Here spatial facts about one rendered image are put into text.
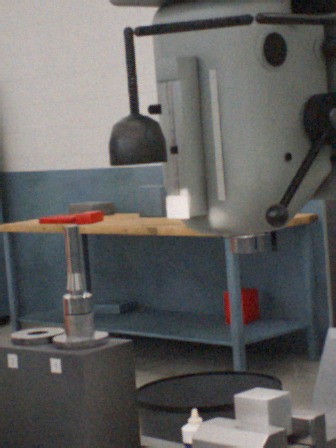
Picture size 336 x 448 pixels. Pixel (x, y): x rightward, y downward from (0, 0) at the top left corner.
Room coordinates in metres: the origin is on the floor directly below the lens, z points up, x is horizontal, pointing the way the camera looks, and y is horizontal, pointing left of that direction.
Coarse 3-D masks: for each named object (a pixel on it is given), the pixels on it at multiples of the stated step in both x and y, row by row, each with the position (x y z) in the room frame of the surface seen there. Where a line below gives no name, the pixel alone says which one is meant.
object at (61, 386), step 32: (0, 352) 1.87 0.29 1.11; (32, 352) 1.82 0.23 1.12; (64, 352) 1.78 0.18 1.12; (96, 352) 1.77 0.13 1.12; (128, 352) 1.83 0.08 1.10; (0, 384) 1.87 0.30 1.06; (32, 384) 1.82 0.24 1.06; (64, 384) 1.78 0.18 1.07; (96, 384) 1.77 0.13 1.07; (128, 384) 1.82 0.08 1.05; (0, 416) 1.88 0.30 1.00; (32, 416) 1.83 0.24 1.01; (64, 416) 1.78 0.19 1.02; (96, 416) 1.76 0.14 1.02; (128, 416) 1.82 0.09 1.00
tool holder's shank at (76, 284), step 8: (72, 232) 1.82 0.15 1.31; (72, 240) 1.82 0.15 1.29; (72, 248) 1.82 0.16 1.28; (80, 248) 1.83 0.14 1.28; (72, 256) 1.82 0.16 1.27; (80, 256) 1.83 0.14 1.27; (72, 264) 1.82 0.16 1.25; (80, 264) 1.83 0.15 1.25; (72, 272) 1.82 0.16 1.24; (80, 272) 1.82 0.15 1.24; (72, 280) 1.82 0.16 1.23; (80, 280) 1.82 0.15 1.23; (72, 288) 1.82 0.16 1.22; (80, 288) 1.82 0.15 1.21
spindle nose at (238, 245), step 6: (234, 240) 1.57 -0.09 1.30; (240, 240) 1.57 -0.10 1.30; (246, 240) 1.56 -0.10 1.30; (252, 240) 1.57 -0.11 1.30; (258, 240) 1.57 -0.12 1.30; (234, 246) 1.57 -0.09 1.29; (240, 246) 1.57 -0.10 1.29; (246, 246) 1.56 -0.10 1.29; (252, 246) 1.57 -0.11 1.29; (258, 246) 1.57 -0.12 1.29; (264, 246) 1.58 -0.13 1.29; (234, 252) 1.57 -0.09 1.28; (240, 252) 1.57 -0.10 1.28; (246, 252) 1.56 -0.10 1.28; (252, 252) 1.57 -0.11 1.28
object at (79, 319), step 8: (64, 304) 1.82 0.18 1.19; (72, 304) 1.81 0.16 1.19; (80, 304) 1.81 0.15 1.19; (88, 304) 1.82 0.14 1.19; (64, 312) 1.82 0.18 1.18; (72, 312) 1.81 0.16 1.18; (80, 312) 1.81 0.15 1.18; (88, 312) 1.82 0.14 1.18; (72, 320) 1.81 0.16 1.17; (80, 320) 1.81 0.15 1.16; (88, 320) 1.82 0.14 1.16; (72, 328) 1.81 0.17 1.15; (80, 328) 1.81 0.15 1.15; (88, 328) 1.81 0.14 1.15; (72, 336) 1.81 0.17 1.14; (80, 336) 1.81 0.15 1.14; (88, 336) 1.81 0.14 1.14
